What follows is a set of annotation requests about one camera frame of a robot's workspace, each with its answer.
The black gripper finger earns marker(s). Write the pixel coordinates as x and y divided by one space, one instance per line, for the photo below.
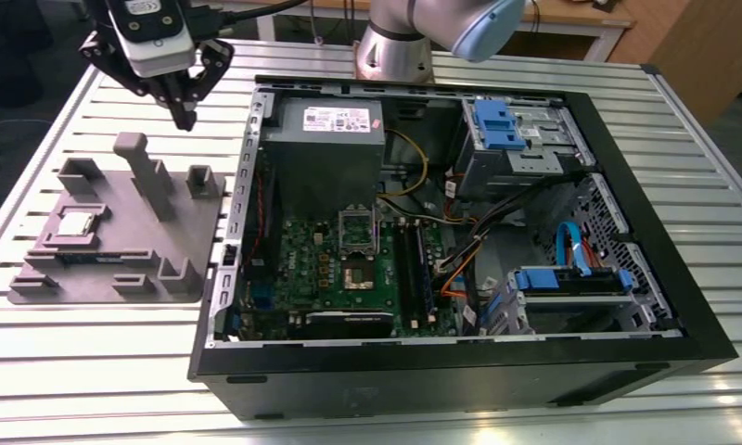
213 60
117 65

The silver CPU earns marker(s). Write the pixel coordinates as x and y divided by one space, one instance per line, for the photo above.
73 225

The metal locking lever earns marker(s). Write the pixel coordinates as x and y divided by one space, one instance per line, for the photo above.
381 236

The CPU socket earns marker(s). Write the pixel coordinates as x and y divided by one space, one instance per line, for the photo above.
359 278

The grey power supply unit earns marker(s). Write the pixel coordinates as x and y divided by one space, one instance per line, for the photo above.
321 162

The grey parts rack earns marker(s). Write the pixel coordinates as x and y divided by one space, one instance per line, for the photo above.
129 222

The green motherboard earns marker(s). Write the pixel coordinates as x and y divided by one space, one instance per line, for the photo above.
303 259

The blue plastic drive latch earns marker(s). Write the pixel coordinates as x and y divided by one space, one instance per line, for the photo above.
491 125

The blue board connector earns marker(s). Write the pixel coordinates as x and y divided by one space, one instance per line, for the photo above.
262 296

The black RAM slot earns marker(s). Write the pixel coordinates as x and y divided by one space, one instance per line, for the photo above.
415 273
408 273

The metal drive cage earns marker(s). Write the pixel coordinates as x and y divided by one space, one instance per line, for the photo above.
531 167

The black graphics card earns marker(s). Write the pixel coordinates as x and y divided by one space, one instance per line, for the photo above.
345 324

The hard disk in blue carrier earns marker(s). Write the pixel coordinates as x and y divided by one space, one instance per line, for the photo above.
538 280

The black PC case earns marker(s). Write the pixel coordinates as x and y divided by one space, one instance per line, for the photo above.
408 385

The metal disk bay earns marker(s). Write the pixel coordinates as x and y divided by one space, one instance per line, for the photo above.
568 300

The wooden cabinet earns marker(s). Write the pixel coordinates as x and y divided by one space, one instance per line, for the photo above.
705 55

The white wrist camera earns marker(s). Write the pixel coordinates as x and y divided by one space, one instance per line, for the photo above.
154 41

